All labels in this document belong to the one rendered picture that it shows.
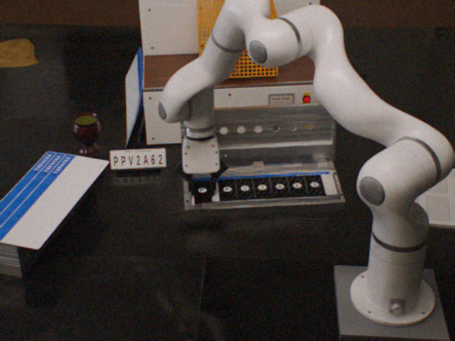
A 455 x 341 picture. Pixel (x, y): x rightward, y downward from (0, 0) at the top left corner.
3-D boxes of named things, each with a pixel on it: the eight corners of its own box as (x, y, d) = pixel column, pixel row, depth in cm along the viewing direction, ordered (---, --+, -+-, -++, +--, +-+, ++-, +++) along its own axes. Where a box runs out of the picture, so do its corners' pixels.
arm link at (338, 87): (397, 214, 189) (444, 183, 198) (427, 185, 180) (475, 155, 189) (254, 42, 201) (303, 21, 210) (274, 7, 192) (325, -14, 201)
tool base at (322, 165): (185, 217, 241) (184, 206, 239) (183, 174, 258) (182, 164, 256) (345, 209, 243) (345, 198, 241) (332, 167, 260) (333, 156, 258)
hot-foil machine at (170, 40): (146, 147, 270) (136, 33, 249) (146, 84, 304) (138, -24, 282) (390, 136, 274) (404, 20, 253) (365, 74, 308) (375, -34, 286)
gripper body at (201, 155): (180, 137, 235) (183, 175, 239) (219, 135, 235) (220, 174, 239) (180, 128, 241) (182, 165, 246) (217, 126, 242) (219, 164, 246)
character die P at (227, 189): (219, 203, 242) (219, 199, 242) (217, 182, 250) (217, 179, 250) (237, 202, 242) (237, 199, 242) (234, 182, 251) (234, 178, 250)
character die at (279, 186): (272, 200, 243) (272, 197, 242) (269, 180, 251) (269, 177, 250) (290, 199, 243) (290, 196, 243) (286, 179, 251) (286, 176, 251)
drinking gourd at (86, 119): (68, 152, 268) (64, 120, 262) (87, 139, 274) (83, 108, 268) (90, 160, 265) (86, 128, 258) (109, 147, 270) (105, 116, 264)
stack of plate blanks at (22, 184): (22, 277, 221) (16, 245, 216) (-26, 268, 225) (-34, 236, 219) (94, 187, 253) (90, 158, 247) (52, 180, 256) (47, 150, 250)
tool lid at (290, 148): (179, 111, 246) (179, 109, 247) (183, 172, 254) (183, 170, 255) (336, 104, 248) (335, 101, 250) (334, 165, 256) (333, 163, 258)
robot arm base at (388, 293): (442, 327, 201) (452, 263, 191) (355, 325, 201) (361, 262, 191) (426, 271, 217) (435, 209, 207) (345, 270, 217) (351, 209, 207)
